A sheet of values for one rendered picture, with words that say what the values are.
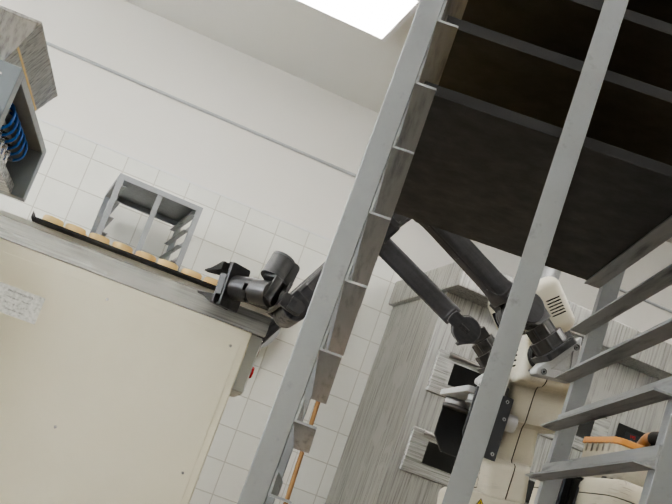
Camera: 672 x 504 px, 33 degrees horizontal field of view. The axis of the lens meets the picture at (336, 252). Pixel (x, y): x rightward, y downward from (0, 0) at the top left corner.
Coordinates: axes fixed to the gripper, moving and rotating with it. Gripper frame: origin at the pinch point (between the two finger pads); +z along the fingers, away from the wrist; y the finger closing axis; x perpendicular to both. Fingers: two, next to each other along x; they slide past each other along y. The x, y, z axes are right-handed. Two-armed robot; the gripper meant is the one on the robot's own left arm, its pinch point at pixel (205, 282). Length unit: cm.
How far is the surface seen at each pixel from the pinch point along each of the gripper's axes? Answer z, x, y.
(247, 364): -2.4, 20.5, 13.6
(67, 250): 30.0, -15.5, 1.8
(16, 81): 31, -44, -27
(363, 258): -82, -59, 4
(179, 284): 10.5, 3.1, 1.1
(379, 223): -95, -76, 4
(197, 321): 4.9, 7.0, 8.2
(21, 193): 78, 3, -16
